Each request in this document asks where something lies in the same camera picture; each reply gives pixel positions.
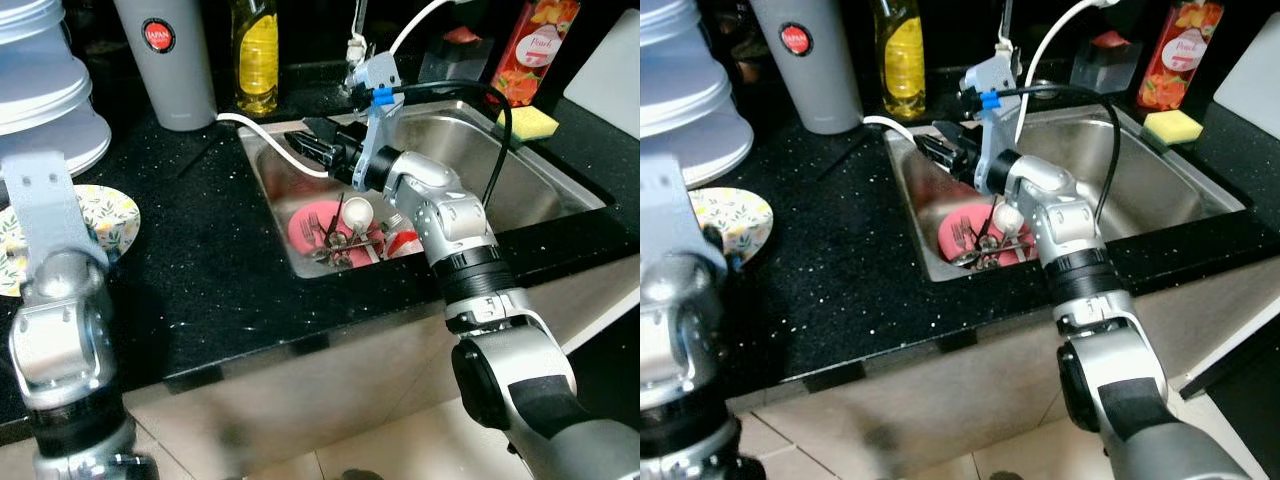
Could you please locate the floral print plate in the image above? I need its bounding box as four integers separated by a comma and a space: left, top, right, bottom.
0, 183, 143, 298
690, 187, 776, 271

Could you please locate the black chopstick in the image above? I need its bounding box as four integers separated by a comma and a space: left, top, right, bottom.
335, 225, 386, 253
985, 232, 1036, 257
322, 193, 347, 251
973, 200, 997, 253

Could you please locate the pink plate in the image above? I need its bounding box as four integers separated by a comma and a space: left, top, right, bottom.
287, 198, 386, 266
937, 205, 1041, 269

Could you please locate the yellow oil bottle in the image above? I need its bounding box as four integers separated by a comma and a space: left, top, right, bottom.
230, 0, 281, 116
872, 0, 926, 121

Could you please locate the chrome faucet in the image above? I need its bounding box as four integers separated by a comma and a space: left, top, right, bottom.
343, 0, 373, 76
992, 0, 1016, 61

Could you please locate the small metal spoon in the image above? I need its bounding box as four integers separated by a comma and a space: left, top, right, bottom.
965, 245, 1021, 269
318, 240, 373, 267

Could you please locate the red and white bowl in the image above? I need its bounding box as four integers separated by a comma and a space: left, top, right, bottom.
385, 228, 426, 259

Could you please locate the clear plastic container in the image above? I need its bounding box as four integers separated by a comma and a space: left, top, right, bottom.
1070, 30, 1144, 96
418, 25, 496, 86

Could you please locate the grey thermos with red label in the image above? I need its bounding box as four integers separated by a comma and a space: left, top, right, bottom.
750, 0, 863, 136
112, 0, 219, 133

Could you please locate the white stacked container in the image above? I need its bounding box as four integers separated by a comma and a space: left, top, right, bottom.
640, 0, 754, 189
0, 0, 113, 186

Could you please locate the stainless steel sink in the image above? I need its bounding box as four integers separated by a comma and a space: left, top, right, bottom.
237, 95, 611, 281
883, 100, 1246, 283

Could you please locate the yellow sponge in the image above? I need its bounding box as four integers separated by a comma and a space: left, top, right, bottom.
497, 105, 561, 141
1142, 108, 1204, 147

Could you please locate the white board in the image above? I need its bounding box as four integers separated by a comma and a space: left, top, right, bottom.
1212, 10, 1280, 111
562, 8, 641, 136

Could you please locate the red peach dish soap bottle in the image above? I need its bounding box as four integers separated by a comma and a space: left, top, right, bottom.
1135, 0, 1226, 111
488, 0, 583, 109

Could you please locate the beige counter cabinet front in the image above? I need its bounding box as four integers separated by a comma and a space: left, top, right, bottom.
120, 255, 641, 480
730, 260, 1280, 480

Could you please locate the white hose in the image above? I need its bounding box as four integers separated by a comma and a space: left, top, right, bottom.
215, 0, 456, 179
860, 0, 1119, 146

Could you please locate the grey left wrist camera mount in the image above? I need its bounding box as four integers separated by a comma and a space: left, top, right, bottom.
640, 152, 729, 281
0, 150, 109, 276

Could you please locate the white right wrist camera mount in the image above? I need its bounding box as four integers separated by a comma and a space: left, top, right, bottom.
345, 52, 406, 191
960, 52, 1023, 191

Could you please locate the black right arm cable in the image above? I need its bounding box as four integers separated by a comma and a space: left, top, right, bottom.
995, 83, 1123, 223
385, 78, 515, 216

